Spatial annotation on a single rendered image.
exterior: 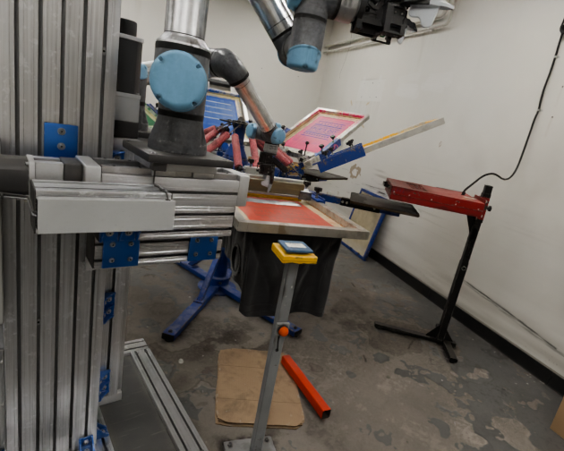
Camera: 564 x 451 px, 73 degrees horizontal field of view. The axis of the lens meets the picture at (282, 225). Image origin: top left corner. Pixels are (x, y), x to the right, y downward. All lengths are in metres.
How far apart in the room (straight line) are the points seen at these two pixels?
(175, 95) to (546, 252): 2.79
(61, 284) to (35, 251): 0.12
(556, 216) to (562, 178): 0.26
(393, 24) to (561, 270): 2.43
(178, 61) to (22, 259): 0.67
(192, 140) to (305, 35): 0.36
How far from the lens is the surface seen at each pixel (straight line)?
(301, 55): 0.93
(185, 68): 0.86
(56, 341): 1.36
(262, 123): 1.81
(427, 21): 1.00
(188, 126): 1.01
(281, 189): 2.10
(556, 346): 3.22
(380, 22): 1.00
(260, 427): 1.74
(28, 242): 1.19
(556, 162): 3.25
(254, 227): 1.47
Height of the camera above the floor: 1.39
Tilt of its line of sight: 15 degrees down
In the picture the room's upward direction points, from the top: 10 degrees clockwise
